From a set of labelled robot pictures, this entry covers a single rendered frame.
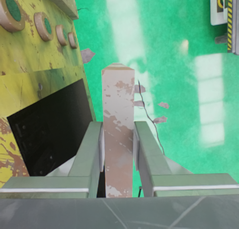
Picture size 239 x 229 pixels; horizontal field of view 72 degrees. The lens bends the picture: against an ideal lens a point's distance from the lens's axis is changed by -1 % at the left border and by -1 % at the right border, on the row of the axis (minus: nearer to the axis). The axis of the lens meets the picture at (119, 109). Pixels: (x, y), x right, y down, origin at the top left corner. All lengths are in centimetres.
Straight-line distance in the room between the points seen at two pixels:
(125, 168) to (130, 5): 132
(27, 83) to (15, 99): 4
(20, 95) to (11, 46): 7
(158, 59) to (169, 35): 19
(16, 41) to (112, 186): 23
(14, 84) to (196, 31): 138
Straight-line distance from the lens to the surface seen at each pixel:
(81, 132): 77
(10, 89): 24
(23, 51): 30
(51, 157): 77
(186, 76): 147
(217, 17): 143
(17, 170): 23
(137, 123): 15
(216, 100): 163
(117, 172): 16
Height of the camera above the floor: 135
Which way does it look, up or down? 74 degrees down
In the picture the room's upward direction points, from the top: 176 degrees clockwise
